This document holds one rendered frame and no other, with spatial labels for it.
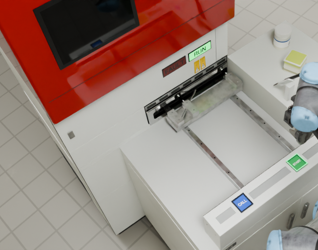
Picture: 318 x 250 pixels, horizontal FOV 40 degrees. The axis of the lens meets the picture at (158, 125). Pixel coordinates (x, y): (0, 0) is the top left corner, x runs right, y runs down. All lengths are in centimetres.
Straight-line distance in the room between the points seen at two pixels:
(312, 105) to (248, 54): 82
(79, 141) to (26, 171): 132
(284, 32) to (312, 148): 53
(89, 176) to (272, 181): 80
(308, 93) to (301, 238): 39
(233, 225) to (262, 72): 71
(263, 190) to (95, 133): 69
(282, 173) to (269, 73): 48
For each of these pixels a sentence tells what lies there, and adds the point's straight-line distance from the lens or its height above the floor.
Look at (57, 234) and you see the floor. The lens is 275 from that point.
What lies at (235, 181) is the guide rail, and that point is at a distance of 176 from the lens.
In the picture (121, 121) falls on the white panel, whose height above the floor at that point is 97.
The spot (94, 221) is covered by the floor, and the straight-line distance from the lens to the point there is 272.
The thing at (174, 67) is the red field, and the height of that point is 110.
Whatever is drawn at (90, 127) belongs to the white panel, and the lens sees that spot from 174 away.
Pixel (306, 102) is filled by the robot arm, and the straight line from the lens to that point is 124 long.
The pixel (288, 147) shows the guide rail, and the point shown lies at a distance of 185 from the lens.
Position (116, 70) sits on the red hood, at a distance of 154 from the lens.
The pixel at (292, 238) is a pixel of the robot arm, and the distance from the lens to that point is 116.
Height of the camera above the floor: 241
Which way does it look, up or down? 54 degrees down
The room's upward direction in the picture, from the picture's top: 13 degrees counter-clockwise
